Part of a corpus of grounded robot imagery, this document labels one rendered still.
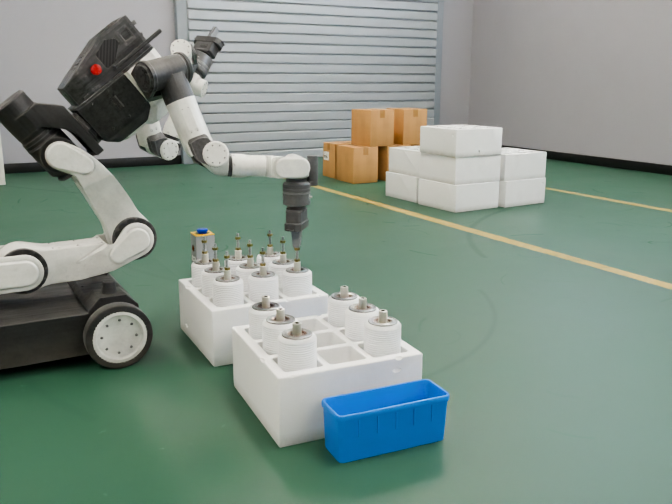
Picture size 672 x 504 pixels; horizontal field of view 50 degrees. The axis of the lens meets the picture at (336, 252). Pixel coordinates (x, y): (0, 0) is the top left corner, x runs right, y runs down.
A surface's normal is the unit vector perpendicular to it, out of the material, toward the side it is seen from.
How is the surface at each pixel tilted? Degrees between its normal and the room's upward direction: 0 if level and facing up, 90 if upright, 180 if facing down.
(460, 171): 90
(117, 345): 90
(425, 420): 92
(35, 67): 90
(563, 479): 0
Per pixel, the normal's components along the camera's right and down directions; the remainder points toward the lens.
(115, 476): 0.00, -0.97
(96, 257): 0.12, 0.44
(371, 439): 0.41, 0.25
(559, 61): -0.87, 0.11
